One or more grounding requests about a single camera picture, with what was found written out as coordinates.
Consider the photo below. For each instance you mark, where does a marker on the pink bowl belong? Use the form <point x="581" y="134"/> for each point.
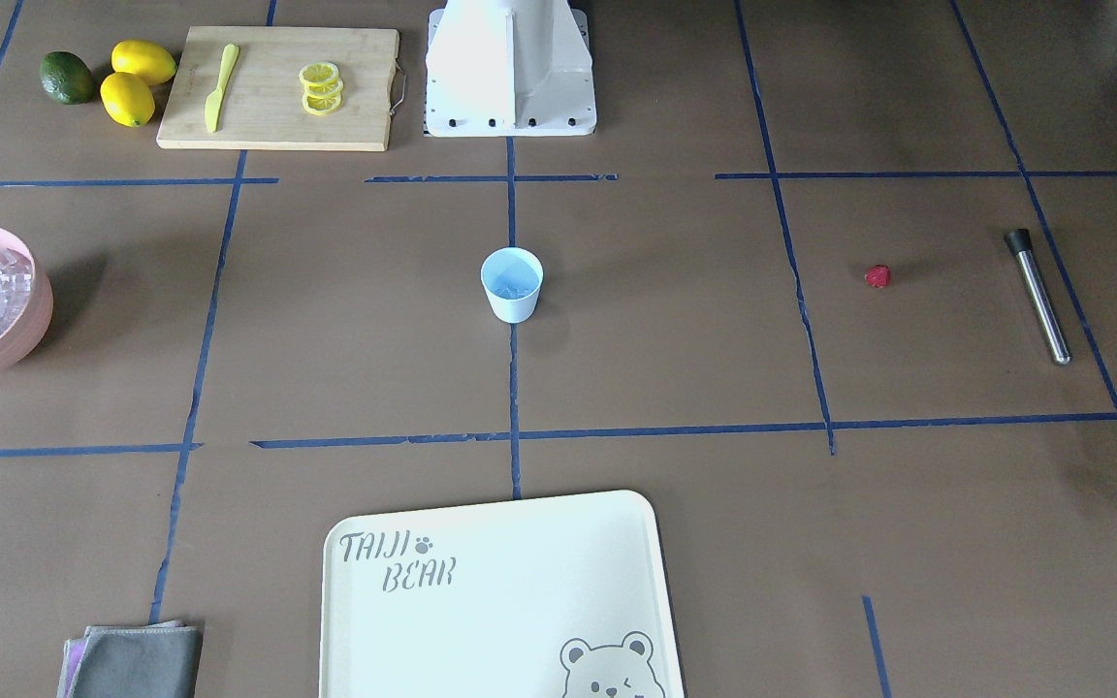
<point x="27" y="332"/>

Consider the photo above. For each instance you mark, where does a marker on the white post base plate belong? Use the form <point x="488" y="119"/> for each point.
<point x="509" y="69"/>

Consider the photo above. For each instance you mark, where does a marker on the steel muddler black tip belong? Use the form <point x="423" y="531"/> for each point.
<point x="1021" y="248"/>

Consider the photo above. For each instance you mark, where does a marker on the beige bear tray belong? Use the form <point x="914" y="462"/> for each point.
<point x="558" y="596"/>

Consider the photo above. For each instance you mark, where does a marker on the clear ice cube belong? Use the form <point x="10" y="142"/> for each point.
<point x="513" y="287"/>

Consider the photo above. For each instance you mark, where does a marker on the grey folded cloth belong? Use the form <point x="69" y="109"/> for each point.
<point x="155" y="660"/>

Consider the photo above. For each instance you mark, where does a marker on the yellow lemon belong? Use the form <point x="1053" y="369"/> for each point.
<point x="152" y="63"/>
<point x="127" y="99"/>

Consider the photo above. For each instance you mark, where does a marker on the wooden cutting board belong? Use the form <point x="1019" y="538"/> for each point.
<point x="262" y="108"/>

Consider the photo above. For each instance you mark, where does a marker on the green avocado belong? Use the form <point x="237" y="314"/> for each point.
<point x="66" y="79"/>

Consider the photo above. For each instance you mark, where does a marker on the red strawberry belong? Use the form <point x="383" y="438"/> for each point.
<point x="878" y="276"/>

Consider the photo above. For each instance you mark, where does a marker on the lemon slices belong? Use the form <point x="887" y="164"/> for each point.
<point x="322" y="88"/>

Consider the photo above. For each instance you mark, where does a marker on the blue plastic cup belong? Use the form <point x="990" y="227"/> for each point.
<point x="511" y="260"/>

